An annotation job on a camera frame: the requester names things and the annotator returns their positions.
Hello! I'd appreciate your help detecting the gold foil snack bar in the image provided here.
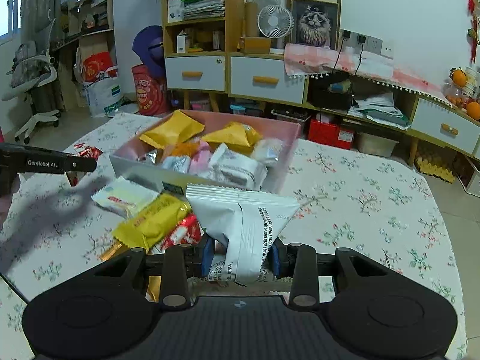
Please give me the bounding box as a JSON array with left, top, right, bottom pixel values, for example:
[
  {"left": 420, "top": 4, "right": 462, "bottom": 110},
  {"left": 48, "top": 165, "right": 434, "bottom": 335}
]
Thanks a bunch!
[{"left": 97, "top": 240, "right": 162, "bottom": 302}]

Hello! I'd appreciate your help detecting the red snack packet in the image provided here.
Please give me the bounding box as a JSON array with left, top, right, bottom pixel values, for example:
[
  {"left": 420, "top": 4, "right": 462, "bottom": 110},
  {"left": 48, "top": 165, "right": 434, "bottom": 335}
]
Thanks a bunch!
[{"left": 151, "top": 214, "right": 203, "bottom": 254}]

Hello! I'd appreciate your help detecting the large yellow snack bag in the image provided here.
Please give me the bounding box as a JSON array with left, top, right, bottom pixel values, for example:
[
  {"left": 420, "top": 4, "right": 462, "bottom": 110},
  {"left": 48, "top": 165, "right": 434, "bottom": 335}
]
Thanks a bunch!
[{"left": 113, "top": 193, "right": 191, "bottom": 251}]

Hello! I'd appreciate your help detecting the large white snack bag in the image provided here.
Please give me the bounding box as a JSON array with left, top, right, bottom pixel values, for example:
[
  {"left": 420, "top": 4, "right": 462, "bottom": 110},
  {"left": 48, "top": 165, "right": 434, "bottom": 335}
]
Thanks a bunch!
[{"left": 186, "top": 184, "right": 299, "bottom": 285}]

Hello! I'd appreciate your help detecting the white yellow snack packet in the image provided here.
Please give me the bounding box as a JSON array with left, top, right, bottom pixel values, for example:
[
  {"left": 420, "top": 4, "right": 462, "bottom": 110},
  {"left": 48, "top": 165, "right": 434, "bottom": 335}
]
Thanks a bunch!
[{"left": 91, "top": 176, "right": 160, "bottom": 219}]

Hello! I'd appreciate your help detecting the pink snack packet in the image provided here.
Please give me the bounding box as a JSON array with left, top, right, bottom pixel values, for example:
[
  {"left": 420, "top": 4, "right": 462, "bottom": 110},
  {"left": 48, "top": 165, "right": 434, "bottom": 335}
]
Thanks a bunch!
[{"left": 189, "top": 141, "right": 212, "bottom": 175}]

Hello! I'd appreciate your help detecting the white printed snack packet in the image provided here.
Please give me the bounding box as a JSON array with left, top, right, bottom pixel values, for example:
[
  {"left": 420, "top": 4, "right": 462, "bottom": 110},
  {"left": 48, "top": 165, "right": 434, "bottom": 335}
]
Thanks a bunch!
[{"left": 208, "top": 143, "right": 268, "bottom": 190}]

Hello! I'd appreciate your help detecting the orange cracker packet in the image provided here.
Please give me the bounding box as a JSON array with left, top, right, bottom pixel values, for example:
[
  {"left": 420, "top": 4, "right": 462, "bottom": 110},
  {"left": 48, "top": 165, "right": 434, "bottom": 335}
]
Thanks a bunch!
[{"left": 170, "top": 141, "right": 199, "bottom": 158}]

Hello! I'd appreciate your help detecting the yellow square snack bag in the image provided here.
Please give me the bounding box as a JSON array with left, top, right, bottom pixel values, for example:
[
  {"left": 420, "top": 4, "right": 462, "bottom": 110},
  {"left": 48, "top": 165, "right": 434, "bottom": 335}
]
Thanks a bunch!
[{"left": 201, "top": 122, "right": 263, "bottom": 156}]

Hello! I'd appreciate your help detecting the person's hand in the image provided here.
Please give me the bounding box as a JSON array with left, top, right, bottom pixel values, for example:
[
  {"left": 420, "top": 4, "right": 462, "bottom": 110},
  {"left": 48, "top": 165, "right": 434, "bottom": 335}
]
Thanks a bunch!
[{"left": 0, "top": 175, "right": 20, "bottom": 228}]

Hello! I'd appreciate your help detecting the white office chair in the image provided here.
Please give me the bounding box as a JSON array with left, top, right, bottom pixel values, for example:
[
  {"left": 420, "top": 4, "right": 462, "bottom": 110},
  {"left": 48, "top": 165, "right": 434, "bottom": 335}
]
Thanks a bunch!
[{"left": 1, "top": 39, "right": 60, "bottom": 145}]

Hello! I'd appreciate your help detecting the floral tablecloth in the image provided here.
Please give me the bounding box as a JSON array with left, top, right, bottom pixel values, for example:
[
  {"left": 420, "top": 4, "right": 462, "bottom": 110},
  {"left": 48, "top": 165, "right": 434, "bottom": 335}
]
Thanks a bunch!
[{"left": 1, "top": 114, "right": 468, "bottom": 359}]

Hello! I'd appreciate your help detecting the pink cardboard box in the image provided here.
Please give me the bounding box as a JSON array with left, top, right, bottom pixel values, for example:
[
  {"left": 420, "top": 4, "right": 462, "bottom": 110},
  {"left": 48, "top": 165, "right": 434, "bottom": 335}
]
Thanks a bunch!
[{"left": 110, "top": 111, "right": 301, "bottom": 195}]

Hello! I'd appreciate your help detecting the red snack bucket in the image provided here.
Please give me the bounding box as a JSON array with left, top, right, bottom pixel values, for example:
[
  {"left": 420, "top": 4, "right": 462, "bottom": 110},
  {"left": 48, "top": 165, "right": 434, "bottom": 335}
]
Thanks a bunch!
[{"left": 132, "top": 64, "right": 169, "bottom": 116}]

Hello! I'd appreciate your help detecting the red gift box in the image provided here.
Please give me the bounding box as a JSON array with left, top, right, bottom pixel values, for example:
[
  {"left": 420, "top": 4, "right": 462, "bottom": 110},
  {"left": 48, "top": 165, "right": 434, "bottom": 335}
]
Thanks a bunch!
[{"left": 307, "top": 119, "right": 355, "bottom": 150}]

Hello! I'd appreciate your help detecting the low wooden tv cabinet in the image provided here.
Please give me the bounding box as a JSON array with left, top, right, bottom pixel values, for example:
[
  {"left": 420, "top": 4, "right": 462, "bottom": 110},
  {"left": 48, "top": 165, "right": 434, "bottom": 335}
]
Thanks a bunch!
[{"left": 225, "top": 53, "right": 479, "bottom": 159}]

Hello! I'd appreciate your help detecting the tall wooden cabinet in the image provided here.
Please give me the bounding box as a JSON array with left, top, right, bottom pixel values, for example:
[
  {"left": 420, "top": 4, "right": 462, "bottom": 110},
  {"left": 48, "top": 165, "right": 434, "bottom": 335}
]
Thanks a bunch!
[{"left": 162, "top": 0, "right": 244, "bottom": 112}]

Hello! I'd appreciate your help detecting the pink checkered cloth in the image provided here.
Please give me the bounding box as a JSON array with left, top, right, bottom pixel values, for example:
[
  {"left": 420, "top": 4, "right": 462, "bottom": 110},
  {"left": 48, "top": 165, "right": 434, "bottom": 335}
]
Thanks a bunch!
[{"left": 283, "top": 43, "right": 443, "bottom": 98}]

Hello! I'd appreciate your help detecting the orange fruit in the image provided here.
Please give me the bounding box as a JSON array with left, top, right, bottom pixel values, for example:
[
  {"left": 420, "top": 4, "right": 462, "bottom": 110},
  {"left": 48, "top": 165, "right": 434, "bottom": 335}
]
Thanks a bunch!
[
  {"left": 449, "top": 67, "right": 468, "bottom": 88},
  {"left": 465, "top": 102, "right": 480, "bottom": 121}
]

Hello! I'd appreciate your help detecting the white desk fan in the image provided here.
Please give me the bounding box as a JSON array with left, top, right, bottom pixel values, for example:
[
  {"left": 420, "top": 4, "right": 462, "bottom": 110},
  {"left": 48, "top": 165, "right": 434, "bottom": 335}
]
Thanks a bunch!
[{"left": 257, "top": 4, "right": 294, "bottom": 55}]

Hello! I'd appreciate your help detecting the framed cat picture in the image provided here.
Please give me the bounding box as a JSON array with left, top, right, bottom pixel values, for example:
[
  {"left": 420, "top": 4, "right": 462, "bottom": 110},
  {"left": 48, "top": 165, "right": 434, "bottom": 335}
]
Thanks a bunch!
[{"left": 286, "top": 0, "right": 342, "bottom": 50}]

